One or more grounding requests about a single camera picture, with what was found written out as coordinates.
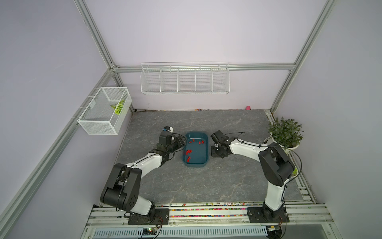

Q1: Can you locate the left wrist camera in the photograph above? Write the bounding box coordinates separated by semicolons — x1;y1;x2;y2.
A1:
163;126;174;133

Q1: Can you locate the white ventilation grille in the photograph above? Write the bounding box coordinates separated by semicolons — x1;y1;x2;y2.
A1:
90;226;268;239

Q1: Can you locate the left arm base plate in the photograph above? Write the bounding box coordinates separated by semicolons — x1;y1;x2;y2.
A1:
128;208;170;225

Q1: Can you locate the large potted green plant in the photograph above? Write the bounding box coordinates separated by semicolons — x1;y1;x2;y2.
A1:
268;117;304;148

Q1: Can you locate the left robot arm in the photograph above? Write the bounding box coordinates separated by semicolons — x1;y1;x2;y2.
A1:
100;131;186;218

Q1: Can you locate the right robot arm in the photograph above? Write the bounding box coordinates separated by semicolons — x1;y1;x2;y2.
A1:
211;130;296;221

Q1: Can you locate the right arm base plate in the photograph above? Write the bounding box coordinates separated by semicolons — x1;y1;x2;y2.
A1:
247;206;289;224

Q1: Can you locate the teal plastic storage box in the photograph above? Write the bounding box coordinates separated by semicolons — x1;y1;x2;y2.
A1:
182;131;209;168

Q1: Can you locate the green item in basket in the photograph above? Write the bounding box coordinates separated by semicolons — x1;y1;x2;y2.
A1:
111;100;125;115

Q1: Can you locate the white mesh basket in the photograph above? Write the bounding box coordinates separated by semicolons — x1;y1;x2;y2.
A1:
77;87;132;135

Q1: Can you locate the white wire wall shelf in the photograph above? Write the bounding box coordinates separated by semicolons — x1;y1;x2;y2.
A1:
140;62;230;95

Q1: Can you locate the small potted succulent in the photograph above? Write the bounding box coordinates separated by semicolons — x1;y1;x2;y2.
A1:
292;168;298;177

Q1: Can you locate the aluminium rail base frame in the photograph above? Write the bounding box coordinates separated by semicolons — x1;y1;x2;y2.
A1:
85;202;335;229

